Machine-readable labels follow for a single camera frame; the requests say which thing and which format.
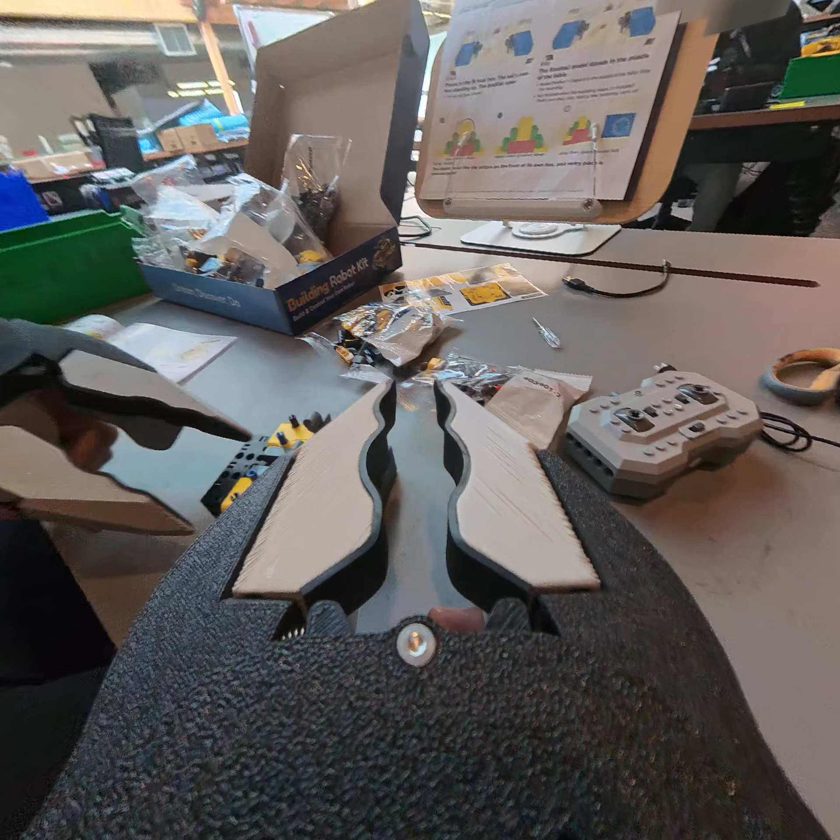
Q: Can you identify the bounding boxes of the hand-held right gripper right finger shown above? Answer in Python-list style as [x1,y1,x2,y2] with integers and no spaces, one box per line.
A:
[433,379,602,598]

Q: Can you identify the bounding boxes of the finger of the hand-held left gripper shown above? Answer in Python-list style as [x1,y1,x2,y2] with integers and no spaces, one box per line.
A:
[58,350,256,452]
[0,420,196,537]

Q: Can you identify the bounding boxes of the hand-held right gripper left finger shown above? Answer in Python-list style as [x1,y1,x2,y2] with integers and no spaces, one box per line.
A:
[231,379,400,611]

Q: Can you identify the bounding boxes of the yellow black brick assembly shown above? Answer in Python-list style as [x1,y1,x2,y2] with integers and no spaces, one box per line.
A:
[200,410,332,516]

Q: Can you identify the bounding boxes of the blue cardboard kit box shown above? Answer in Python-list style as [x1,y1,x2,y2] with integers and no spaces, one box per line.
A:
[134,0,431,337]

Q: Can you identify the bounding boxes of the clear bag yellow gear parts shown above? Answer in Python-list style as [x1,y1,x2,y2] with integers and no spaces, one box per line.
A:
[131,157,263,273]

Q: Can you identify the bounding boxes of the grey desk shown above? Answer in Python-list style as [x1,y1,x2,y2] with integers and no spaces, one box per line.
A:
[49,217,840,840]

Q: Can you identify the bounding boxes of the person's left hand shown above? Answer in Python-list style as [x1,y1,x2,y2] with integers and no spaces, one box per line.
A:
[36,392,122,473]

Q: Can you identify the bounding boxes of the instruction booklet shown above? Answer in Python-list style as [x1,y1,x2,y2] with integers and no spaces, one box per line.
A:
[62,314,238,385]

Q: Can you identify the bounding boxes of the green plastic bin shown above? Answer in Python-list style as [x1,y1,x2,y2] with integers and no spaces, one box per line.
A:
[0,210,152,326]

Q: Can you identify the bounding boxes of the clear bag black red parts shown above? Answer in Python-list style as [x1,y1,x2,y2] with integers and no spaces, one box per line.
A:
[394,354,595,454]

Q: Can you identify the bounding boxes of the person's black trouser legs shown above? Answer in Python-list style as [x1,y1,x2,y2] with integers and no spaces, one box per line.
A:
[0,518,116,840]

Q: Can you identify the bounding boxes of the blue plastic bin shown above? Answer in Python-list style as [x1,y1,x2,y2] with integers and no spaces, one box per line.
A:
[0,167,50,231]

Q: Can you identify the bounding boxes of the grey battery box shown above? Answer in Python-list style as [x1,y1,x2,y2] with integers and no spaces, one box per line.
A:
[566,364,765,500]

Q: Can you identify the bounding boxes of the clear bag yellow grey parts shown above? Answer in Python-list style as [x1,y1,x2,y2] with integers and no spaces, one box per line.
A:
[298,302,463,385]

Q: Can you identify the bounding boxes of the yellow black sticker sheet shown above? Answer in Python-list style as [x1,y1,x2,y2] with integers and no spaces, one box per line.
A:
[379,262,549,315]

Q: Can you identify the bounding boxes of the wooden document stand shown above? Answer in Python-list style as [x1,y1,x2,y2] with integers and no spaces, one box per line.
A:
[415,0,723,258]

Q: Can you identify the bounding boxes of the printed instruction sheet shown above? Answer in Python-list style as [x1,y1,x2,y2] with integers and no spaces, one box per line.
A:
[419,0,682,201]

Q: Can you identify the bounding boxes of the black usb cable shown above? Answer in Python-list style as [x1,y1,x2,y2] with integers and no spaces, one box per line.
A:
[561,259,672,299]

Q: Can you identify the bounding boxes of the clear bag dark chain links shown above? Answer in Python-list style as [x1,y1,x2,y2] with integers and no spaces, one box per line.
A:
[281,133,353,260]

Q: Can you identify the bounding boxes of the black battery box cable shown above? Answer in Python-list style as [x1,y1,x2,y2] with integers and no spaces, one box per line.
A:
[758,410,840,454]

